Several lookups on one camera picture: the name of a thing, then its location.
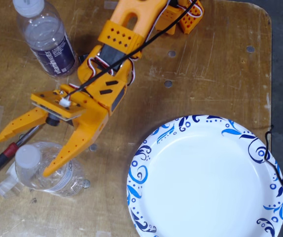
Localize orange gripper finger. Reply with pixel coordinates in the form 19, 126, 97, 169
0, 106, 49, 143

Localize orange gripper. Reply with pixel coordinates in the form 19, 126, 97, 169
42, 83, 110, 178

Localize clear crinkled water bottle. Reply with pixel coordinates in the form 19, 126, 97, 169
15, 141, 87, 198

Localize vitaminwater bottle purple label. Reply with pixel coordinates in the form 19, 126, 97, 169
12, 0, 79, 79

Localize white blue patterned paper plate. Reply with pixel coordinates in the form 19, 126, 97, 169
126, 115, 283, 237

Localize red black screwdriver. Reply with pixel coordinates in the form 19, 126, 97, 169
0, 124, 41, 185

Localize clear tape dispenser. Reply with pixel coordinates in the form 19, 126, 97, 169
0, 161, 25, 199

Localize black power plug adapter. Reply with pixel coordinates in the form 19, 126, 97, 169
78, 53, 90, 66

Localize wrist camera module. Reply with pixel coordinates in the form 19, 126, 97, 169
30, 90, 87, 127

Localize black camera cable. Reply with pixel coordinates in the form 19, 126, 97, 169
64, 0, 199, 99

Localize red white servo wires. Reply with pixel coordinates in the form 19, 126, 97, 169
69, 0, 204, 91

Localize thin black cable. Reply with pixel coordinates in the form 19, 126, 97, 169
264, 125, 283, 215

